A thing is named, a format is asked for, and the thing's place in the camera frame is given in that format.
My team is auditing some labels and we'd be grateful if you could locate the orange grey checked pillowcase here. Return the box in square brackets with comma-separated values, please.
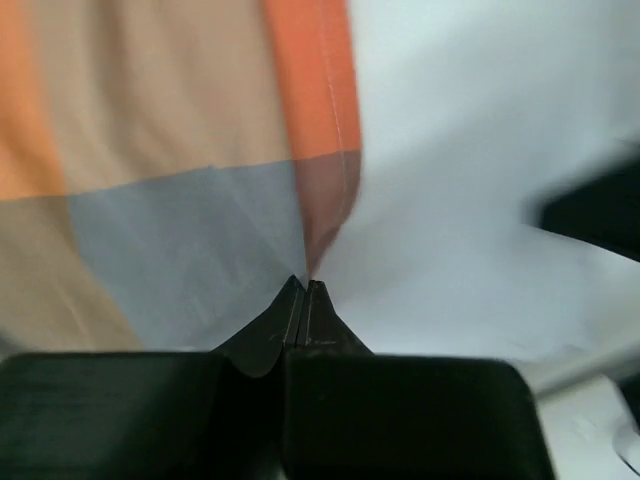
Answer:
[1, 1, 361, 352]

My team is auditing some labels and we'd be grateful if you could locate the aluminium table edge rail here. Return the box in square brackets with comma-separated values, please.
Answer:
[520, 343, 639, 398]

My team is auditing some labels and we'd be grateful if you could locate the white pillow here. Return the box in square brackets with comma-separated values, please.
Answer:
[318, 1, 639, 361]

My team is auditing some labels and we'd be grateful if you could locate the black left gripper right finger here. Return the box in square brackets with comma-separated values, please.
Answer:
[282, 281, 555, 479]

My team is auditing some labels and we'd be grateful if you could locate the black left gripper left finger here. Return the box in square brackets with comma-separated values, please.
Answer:
[1, 279, 304, 479]

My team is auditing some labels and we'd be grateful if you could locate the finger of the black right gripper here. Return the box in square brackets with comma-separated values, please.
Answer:
[531, 144, 639, 261]

